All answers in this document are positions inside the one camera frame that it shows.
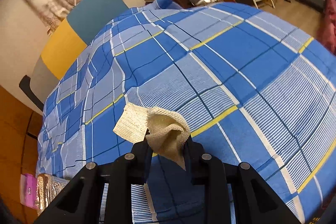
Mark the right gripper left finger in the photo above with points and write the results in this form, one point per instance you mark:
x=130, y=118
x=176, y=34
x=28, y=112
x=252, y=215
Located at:
x=139, y=161

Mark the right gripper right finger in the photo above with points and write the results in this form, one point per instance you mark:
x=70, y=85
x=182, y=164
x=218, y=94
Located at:
x=197, y=168

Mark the cream knitted cloth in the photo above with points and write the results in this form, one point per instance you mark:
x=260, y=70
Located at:
x=165, y=131

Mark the ornate gold tissue box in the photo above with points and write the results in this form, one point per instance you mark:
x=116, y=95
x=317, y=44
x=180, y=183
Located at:
x=48, y=187

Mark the blue plaid bed sheet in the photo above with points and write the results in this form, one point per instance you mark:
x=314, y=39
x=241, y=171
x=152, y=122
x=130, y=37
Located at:
x=251, y=87

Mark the purple carton box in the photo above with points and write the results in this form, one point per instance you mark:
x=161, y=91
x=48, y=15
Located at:
x=28, y=191

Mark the wooden wardrobe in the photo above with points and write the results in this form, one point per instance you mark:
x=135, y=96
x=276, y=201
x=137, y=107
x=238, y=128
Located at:
x=20, y=127

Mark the grey yellow blue headboard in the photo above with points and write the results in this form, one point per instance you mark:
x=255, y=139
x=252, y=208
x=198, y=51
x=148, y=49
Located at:
x=67, y=42

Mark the pink quilt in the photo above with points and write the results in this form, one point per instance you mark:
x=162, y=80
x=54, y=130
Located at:
x=326, y=33

